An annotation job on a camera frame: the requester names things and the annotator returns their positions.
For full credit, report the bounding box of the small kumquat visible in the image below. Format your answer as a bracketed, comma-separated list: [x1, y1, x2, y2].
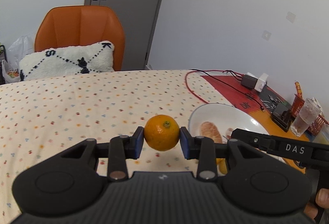
[216, 158, 227, 175]

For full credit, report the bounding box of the dark power adapter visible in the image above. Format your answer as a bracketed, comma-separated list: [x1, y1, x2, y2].
[241, 74, 258, 89]

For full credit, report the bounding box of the mandarin orange back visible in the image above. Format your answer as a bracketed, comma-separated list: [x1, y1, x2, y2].
[144, 114, 180, 152]

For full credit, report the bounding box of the red printed plastic bag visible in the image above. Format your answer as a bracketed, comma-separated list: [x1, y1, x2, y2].
[1, 60, 21, 84]

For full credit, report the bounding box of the clear plastic cup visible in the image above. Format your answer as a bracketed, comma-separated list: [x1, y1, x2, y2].
[291, 98, 322, 137]

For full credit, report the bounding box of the floral tablecloth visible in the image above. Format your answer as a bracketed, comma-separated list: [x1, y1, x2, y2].
[0, 69, 291, 218]

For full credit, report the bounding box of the orange chair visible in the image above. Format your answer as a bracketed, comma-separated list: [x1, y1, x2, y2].
[34, 5, 125, 71]

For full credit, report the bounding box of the clear plastic bag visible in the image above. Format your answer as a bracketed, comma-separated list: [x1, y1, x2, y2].
[6, 33, 36, 67]

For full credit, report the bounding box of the peeled citrus segment small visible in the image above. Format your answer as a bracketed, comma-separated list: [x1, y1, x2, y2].
[200, 122, 222, 143]

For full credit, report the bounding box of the white power strip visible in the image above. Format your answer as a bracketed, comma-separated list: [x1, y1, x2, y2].
[247, 72, 269, 93]

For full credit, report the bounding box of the white plate blue rim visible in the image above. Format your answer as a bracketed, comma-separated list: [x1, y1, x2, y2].
[187, 103, 268, 143]

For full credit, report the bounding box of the person's right hand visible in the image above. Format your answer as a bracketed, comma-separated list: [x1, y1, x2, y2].
[304, 188, 329, 219]

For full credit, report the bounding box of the white black fluffy pillow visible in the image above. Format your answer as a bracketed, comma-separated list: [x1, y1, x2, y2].
[19, 41, 115, 81]

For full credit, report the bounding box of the red orange cat mat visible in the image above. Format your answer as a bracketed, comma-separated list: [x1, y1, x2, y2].
[200, 74, 312, 176]

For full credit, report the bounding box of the black box device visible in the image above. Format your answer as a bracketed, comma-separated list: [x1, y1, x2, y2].
[271, 103, 294, 132]

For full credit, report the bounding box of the black cable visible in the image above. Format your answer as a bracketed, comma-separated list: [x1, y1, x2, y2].
[188, 68, 265, 112]

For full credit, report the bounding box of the red cable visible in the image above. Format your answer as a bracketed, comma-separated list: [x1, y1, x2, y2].
[184, 69, 245, 105]

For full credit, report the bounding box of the red decorative holder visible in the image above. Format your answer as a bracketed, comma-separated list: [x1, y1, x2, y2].
[290, 82, 328, 137]

